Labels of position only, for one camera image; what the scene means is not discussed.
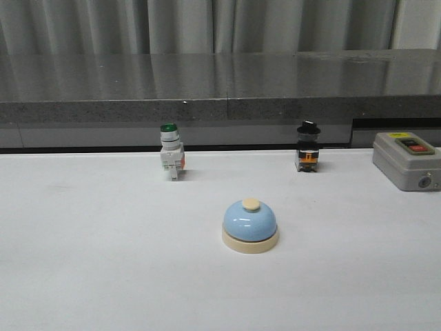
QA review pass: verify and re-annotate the blue and cream desk bell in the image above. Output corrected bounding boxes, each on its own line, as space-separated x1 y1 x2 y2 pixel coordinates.
222 198 279 254

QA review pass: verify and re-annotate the grey curtain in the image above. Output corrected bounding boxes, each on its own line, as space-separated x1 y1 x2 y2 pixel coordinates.
1 1 440 55

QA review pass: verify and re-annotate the green pushbutton switch white body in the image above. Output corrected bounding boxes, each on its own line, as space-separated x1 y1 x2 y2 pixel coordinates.
160 123 185 181

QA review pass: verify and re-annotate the black rotary selector switch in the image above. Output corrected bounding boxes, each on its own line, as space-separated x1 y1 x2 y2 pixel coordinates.
295 121 321 172

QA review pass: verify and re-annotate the grey power switch box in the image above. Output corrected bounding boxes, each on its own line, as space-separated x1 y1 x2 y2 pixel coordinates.
373 132 440 192

